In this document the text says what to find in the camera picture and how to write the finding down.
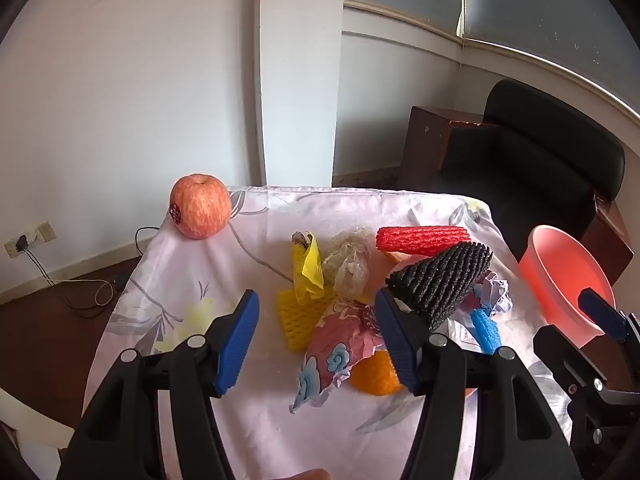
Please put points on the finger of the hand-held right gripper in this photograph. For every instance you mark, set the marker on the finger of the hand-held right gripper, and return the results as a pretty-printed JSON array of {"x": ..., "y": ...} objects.
[
  {"x": 567, "y": 360},
  {"x": 602, "y": 315}
]

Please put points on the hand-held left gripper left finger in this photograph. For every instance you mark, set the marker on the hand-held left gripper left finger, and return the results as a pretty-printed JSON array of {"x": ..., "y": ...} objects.
[{"x": 239, "y": 347}]

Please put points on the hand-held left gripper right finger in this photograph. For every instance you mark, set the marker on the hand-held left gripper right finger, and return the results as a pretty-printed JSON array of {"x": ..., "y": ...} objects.
[{"x": 396, "y": 347}]

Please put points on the orange foam net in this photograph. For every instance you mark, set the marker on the orange foam net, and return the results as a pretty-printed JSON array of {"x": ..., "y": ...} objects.
[{"x": 372, "y": 375}]

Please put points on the pink plastic bucket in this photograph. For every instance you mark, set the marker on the pink plastic bucket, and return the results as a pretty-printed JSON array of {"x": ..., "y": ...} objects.
[{"x": 555, "y": 280}]

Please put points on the yellow foam net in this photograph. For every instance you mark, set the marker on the yellow foam net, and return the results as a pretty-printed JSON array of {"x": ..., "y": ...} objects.
[{"x": 295, "y": 322}]

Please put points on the floral paper wrapper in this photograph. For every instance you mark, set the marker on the floral paper wrapper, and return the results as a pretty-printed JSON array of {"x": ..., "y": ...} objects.
[{"x": 330, "y": 355}]

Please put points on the black foam net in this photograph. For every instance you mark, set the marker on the black foam net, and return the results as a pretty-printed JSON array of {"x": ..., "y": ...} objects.
[{"x": 440, "y": 280}]

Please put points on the blue foam net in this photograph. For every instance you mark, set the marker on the blue foam net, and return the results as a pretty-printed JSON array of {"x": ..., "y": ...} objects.
[{"x": 485, "y": 330}]

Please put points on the clear plastic bag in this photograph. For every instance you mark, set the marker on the clear plastic bag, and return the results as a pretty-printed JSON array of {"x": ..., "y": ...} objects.
[{"x": 350, "y": 265}]

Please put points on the white purple paper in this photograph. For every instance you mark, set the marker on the white purple paper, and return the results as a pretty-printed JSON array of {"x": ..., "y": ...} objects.
[{"x": 492, "y": 292}]

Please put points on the yellow plastic wrapper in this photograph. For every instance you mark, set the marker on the yellow plastic wrapper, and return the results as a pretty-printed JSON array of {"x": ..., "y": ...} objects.
[{"x": 310, "y": 265}]

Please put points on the red foam net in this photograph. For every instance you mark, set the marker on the red foam net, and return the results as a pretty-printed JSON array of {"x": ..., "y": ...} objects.
[{"x": 425, "y": 240}]

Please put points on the floral pink cloth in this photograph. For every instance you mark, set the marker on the floral pink cloth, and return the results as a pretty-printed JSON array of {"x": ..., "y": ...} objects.
[{"x": 200, "y": 270}]

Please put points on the red apple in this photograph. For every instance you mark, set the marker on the red apple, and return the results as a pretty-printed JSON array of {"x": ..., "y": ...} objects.
[{"x": 200, "y": 207}]

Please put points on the black leather armchair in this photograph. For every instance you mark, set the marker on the black leather armchair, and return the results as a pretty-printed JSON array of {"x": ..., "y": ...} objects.
[{"x": 525, "y": 160}]

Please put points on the white wall socket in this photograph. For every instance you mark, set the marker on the white wall socket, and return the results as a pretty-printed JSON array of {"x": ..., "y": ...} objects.
[{"x": 45, "y": 231}]

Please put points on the wall socket with plug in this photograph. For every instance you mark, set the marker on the wall socket with plug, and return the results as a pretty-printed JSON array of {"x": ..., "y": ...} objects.
[{"x": 12, "y": 247}]

